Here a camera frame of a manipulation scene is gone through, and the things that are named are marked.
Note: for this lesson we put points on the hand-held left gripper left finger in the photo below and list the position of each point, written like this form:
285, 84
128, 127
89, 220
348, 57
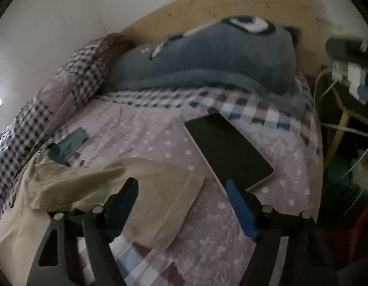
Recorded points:
124, 211

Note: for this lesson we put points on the wooden stool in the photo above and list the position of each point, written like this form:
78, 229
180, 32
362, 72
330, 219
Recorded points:
340, 131

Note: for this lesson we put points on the green plastic container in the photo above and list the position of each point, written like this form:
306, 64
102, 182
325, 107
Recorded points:
341, 178

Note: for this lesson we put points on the beige pants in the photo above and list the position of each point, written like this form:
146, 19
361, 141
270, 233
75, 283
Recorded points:
82, 181

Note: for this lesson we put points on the wooden bed headboard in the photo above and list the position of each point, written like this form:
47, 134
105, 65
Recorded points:
201, 9

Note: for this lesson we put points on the dark teal cloth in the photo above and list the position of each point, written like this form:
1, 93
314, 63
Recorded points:
67, 144

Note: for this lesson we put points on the black screen tablet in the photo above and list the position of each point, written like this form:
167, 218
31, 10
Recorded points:
228, 149

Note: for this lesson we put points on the blue-grey plush pillow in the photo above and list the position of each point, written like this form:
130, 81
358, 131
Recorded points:
216, 56

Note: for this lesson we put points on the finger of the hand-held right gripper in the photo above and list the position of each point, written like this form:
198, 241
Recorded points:
344, 49
367, 95

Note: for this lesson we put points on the red object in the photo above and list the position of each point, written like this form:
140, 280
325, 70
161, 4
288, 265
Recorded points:
362, 229

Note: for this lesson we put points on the checked patchwork quilt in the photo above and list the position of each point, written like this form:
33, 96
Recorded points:
38, 110

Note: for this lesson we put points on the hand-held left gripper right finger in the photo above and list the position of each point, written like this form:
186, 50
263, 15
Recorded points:
240, 208

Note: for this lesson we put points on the checked patchwork bed sheet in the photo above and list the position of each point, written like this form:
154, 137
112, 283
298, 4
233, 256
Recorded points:
160, 131

